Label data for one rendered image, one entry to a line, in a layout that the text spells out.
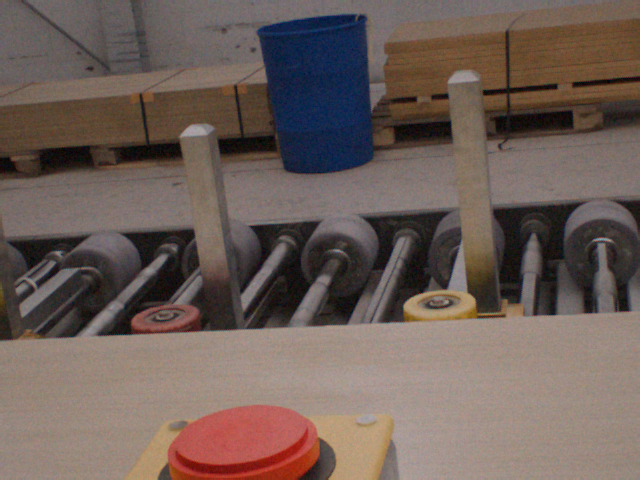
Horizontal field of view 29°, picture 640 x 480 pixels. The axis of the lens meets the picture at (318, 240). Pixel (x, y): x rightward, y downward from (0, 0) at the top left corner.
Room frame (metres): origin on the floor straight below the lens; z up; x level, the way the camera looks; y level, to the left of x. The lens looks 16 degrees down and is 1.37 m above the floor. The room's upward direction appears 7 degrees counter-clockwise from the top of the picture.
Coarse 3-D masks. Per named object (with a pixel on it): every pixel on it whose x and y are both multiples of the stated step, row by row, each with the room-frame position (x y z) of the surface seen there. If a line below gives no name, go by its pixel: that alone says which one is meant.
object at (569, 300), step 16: (560, 272) 1.80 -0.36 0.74; (272, 288) 1.91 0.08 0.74; (368, 288) 1.84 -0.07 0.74; (432, 288) 1.80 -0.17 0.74; (560, 288) 1.72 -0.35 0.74; (576, 288) 1.71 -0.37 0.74; (368, 304) 1.76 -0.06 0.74; (560, 304) 1.66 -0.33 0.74; (576, 304) 1.65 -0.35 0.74; (64, 320) 1.88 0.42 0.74; (80, 320) 1.89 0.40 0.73; (256, 320) 1.80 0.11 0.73; (352, 320) 1.70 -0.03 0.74; (48, 336) 1.81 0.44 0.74; (64, 336) 1.83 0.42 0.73
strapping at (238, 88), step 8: (256, 72) 6.69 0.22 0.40; (224, 88) 6.35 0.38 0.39; (232, 88) 6.34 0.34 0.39; (240, 88) 6.33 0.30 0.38; (0, 96) 7.02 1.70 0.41; (136, 96) 6.48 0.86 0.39; (144, 96) 6.47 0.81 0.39; (152, 96) 6.46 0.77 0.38; (144, 112) 6.47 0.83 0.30; (240, 112) 6.33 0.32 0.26; (144, 120) 6.47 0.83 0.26; (240, 120) 6.34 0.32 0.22; (144, 128) 6.47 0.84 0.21; (240, 128) 6.34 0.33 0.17
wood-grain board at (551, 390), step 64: (512, 320) 1.21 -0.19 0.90; (576, 320) 1.19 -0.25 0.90; (0, 384) 1.22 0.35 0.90; (64, 384) 1.19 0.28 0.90; (128, 384) 1.17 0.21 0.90; (192, 384) 1.15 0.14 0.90; (256, 384) 1.13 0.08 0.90; (320, 384) 1.11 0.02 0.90; (384, 384) 1.09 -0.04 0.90; (448, 384) 1.07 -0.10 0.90; (512, 384) 1.05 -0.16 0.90; (576, 384) 1.03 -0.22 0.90; (0, 448) 1.05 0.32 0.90; (64, 448) 1.03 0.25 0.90; (128, 448) 1.02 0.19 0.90; (448, 448) 0.93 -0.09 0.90; (512, 448) 0.92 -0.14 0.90; (576, 448) 0.91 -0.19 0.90
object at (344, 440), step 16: (304, 416) 0.33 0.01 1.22; (320, 416) 0.33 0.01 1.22; (336, 416) 0.32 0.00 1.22; (352, 416) 0.32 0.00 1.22; (368, 416) 0.32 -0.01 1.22; (384, 416) 0.32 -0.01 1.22; (160, 432) 0.33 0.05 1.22; (176, 432) 0.33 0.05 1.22; (320, 432) 0.32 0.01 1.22; (336, 432) 0.31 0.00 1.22; (352, 432) 0.31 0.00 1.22; (368, 432) 0.31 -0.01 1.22; (384, 432) 0.31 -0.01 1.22; (160, 448) 0.32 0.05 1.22; (320, 448) 0.30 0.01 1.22; (336, 448) 0.30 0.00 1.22; (352, 448) 0.30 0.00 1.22; (368, 448) 0.30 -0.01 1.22; (384, 448) 0.30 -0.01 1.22; (144, 464) 0.31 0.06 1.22; (160, 464) 0.31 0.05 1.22; (320, 464) 0.29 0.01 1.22; (336, 464) 0.29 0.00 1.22; (352, 464) 0.29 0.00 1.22; (368, 464) 0.29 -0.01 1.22; (384, 464) 0.31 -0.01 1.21
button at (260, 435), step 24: (240, 408) 0.31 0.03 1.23; (264, 408) 0.31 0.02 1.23; (192, 432) 0.30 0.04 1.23; (216, 432) 0.30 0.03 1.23; (240, 432) 0.30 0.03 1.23; (264, 432) 0.30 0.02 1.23; (288, 432) 0.29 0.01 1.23; (312, 432) 0.30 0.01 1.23; (168, 456) 0.29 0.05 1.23; (192, 456) 0.29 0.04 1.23; (216, 456) 0.29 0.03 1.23; (240, 456) 0.28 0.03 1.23; (264, 456) 0.28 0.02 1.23; (288, 456) 0.29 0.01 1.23; (312, 456) 0.29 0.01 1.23
